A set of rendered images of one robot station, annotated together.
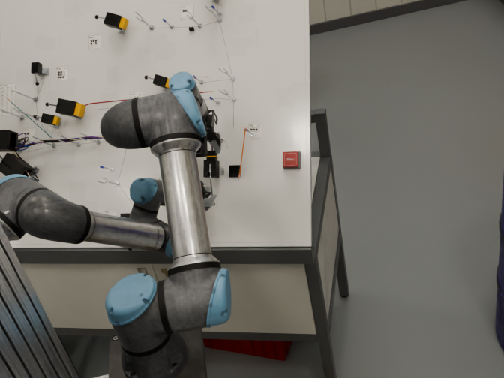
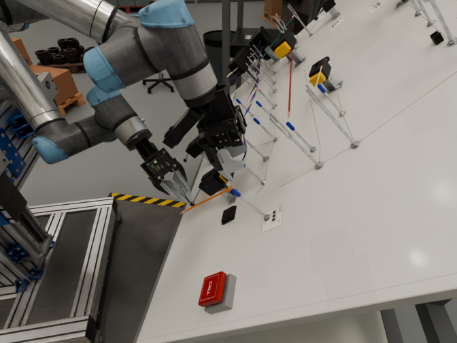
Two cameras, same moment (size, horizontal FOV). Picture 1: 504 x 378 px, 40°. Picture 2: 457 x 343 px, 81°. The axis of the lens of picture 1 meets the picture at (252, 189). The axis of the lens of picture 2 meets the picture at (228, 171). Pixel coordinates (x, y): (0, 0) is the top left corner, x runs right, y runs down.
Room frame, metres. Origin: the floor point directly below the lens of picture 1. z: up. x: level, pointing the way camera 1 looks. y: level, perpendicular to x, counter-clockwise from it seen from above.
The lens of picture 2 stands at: (1.85, -0.35, 1.55)
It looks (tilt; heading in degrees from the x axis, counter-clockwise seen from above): 42 degrees down; 81
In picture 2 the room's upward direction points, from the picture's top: straight up
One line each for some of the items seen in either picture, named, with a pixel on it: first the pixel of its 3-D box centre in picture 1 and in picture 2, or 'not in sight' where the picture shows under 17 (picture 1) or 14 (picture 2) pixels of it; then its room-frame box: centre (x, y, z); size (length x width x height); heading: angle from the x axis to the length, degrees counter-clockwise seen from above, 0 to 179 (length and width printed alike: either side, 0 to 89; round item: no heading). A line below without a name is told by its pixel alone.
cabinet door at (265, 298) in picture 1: (235, 295); not in sight; (1.80, 0.14, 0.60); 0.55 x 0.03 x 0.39; 72
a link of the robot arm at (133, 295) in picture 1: (139, 310); not in sight; (1.09, 0.29, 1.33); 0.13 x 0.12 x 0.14; 87
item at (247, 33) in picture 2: not in sight; (261, 42); (2.28, 1.19, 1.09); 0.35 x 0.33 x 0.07; 72
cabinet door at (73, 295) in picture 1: (95, 292); not in sight; (1.97, 0.66, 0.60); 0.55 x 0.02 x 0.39; 72
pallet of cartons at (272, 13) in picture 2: not in sight; (290, 10); (4.27, 6.24, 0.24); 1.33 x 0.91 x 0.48; 91
